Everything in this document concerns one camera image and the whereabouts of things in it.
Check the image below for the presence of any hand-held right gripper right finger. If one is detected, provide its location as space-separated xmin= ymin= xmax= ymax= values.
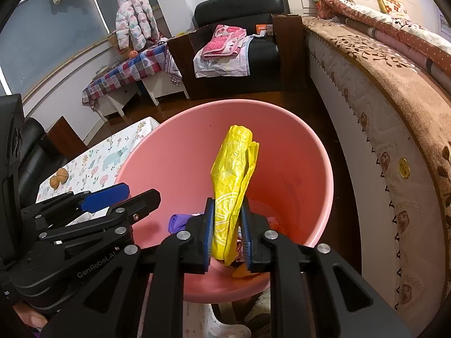
xmin=240 ymin=201 xmax=413 ymax=338

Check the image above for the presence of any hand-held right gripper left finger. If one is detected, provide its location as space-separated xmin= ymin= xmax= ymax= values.
xmin=40 ymin=197 xmax=215 ymax=338

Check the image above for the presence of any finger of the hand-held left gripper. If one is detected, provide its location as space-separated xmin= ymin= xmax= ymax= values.
xmin=21 ymin=182 xmax=131 ymax=228
xmin=37 ymin=188 xmax=162 ymax=244

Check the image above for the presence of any orange plastic scrap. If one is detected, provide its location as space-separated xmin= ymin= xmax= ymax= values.
xmin=232 ymin=261 xmax=255 ymax=279

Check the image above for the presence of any pink plastic bucket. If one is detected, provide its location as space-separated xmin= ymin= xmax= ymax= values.
xmin=114 ymin=99 xmax=335 ymax=305

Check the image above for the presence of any yellow plastic bag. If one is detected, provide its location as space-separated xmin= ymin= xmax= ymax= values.
xmin=210 ymin=125 xmax=260 ymax=267

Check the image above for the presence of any person's left hand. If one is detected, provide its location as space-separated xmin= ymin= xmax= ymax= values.
xmin=12 ymin=304 xmax=50 ymax=333

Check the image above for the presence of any floral tablecloth table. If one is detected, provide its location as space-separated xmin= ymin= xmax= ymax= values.
xmin=35 ymin=117 xmax=214 ymax=338

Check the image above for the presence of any black armchair with wooden arms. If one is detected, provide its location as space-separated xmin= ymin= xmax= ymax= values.
xmin=17 ymin=116 xmax=89 ymax=205
xmin=166 ymin=0 xmax=311 ymax=100

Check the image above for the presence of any checkered tablecloth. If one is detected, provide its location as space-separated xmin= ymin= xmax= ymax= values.
xmin=83 ymin=44 xmax=170 ymax=108

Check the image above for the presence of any red patterned hanging cloth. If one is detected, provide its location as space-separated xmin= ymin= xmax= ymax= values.
xmin=165 ymin=47 xmax=183 ymax=88

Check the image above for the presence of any bed with patterned bedding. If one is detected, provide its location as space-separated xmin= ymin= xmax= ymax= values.
xmin=306 ymin=30 xmax=448 ymax=335

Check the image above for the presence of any white printed sheet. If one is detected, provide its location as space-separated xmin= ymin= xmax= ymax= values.
xmin=193 ymin=37 xmax=254 ymax=78

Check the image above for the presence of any pink folded blanket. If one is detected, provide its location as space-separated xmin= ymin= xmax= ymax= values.
xmin=202 ymin=25 xmax=247 ymax=60

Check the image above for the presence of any pink puffer jacket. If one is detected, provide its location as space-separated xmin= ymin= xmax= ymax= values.
xmin=116 ymin=0 xmax=160 ymax=52

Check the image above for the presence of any bed with brown blanket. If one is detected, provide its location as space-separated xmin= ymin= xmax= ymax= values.
xmin=302 ymin=16 xmax=451 ymax=247

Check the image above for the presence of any pink folded quilt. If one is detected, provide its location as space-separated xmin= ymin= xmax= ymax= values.
xmin=370 ymin=28 xmax=451 ymax=92

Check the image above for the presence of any orange dotted quilt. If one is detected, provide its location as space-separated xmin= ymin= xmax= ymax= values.
xmin=324 ymin=0 xmax=451 ymax=95

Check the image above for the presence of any yellow floral cushion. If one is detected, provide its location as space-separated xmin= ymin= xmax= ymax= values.
xmin=376 ymin=0 xmax=409 ymax=18

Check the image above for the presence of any large window with white frame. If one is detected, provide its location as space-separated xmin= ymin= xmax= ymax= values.
xmin=0 ymin=0 xmax=120 ymax=95

